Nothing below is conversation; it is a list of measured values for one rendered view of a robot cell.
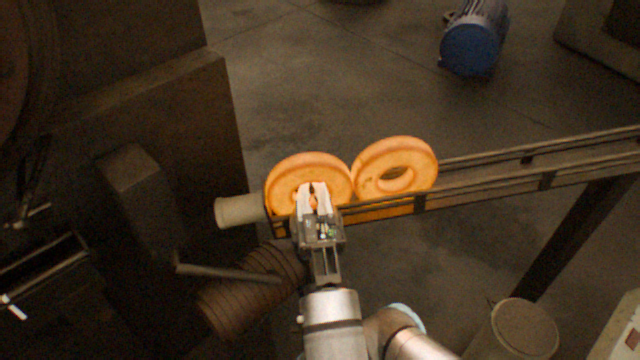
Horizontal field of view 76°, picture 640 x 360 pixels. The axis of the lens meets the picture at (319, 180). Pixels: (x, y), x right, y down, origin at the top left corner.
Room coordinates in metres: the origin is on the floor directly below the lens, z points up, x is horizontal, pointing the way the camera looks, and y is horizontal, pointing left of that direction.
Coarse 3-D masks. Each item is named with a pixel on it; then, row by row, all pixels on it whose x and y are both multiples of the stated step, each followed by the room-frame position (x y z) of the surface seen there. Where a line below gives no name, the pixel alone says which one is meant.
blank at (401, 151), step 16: (384, 144) 0.52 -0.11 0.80; (400, 144) 0.52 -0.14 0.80; (416, 144) 0.52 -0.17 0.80; (368, 160) 0.50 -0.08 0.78; (384, 160) 0.50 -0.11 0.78; (400, 160) 0.51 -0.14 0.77; (416, 160) 0.51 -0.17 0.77; (432, 160) 0.52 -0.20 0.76; (352, 176) 0.51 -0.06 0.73; (368, 176) 0.50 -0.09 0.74; (400, 176) 0.54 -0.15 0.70; (416, 176) 0.51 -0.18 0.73; (432, 176) 0.52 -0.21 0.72; (368, 192) 0.50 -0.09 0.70; (384, 192) 0.51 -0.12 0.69; (400, 192) 0.51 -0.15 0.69
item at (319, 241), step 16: (304, 224) 0.38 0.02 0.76; (320, 224) 0.39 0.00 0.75; (304, 240) 0.37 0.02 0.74; (320, 240) 0.36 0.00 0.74; (336, 240) 0.36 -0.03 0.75; (304, 256) 0.36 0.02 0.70; (320, 256) 0.35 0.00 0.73; (336, 256) 0.33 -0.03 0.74; (320, 272) 0.32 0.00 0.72; (336, 272) 0.32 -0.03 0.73; (304, 288) 0.31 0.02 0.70; (320, 288) 0.30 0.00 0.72
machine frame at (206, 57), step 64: (64, 0) 0.58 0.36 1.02; (128, 0) 0.64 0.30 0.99; (192, 0) 0.71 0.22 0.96; (64, 64) 0.55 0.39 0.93; (128, 64) 0.62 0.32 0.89; (192, 64) 0.65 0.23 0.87; (64, 128) 0.48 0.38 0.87; (128, 128) 0.54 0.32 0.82; (192, 128) 0.61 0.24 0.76; (0, 192) 0.40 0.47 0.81; (64, 192) 0.45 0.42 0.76; (192, 192) 0.59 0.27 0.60; (0, 256) 0.36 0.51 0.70; (128, 256) 0.47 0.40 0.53; (192, 256) 0.55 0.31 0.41; (64, 320) 0.36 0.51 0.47; (128, 320) 0.42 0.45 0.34; (192, 320) 0.51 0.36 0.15
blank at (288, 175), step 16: (288, 160) 0.50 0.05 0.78; (304, 160) 0.50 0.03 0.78; (320, 160) 0.50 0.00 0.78; (336, 160) 0.51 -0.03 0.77; (272, 176) 0.49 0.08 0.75; (288, 176) 0.48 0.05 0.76; (304, 176) 0.48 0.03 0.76; (320, 176) 0.49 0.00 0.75; (336, 176) 0.49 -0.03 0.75; (272, 192) 0.48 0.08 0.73; (288, 192) 0.48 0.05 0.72; (336, 192) 0.49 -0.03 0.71; (352, 192) 0.50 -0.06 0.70; (272, 208) 0.48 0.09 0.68; (288, 208) 0.48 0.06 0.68
